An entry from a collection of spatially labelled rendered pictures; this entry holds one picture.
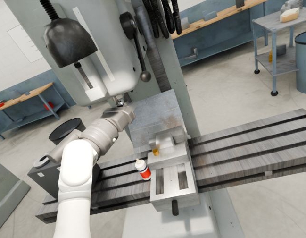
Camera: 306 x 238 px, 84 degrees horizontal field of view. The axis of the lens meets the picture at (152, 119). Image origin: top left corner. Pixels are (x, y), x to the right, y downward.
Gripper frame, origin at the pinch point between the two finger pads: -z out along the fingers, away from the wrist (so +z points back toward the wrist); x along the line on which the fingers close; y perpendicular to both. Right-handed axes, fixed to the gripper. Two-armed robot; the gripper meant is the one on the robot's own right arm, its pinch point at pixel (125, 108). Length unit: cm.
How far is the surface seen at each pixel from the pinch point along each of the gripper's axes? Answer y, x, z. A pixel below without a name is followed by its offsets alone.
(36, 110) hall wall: 98, 576, -194
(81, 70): -18.5, -5.5, 11.5
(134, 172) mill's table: 32.2, 10.5, 4.4
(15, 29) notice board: -106, 472, -245
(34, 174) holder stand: 13, 42, 25
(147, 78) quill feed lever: -10.1, -15.4, 2.4
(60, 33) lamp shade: -25.8, -15.9, 19.1
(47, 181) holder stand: 19, 40, 24
